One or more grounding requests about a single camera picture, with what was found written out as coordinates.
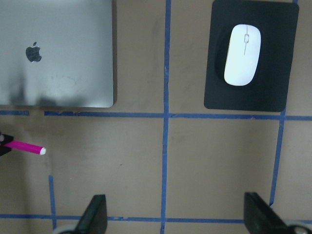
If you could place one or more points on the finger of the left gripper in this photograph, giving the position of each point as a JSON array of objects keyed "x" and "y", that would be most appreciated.
[
  {"x": 4, "y": 139},
  {"x": 4, "y": 150}
]

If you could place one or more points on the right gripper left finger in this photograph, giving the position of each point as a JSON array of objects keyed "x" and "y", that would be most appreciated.
[{"x": 94, "y": 219}]

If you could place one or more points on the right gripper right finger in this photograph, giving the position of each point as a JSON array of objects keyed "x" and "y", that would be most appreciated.
[{"x": 259, "y": 218}]

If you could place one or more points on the pink marker pen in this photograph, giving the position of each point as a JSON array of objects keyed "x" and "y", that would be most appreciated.
[{"x": 26, "y": 147}]

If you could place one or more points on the white computer mouse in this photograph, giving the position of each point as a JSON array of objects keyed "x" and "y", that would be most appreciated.
[{"x": 243, "y": 55}]

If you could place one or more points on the black mousepad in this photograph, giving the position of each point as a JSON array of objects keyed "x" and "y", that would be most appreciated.
[{"x": 267, "y": 91}]

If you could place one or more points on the silver closed laptop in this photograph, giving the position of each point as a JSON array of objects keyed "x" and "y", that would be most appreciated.
[{"x": 56, "y": 53}]

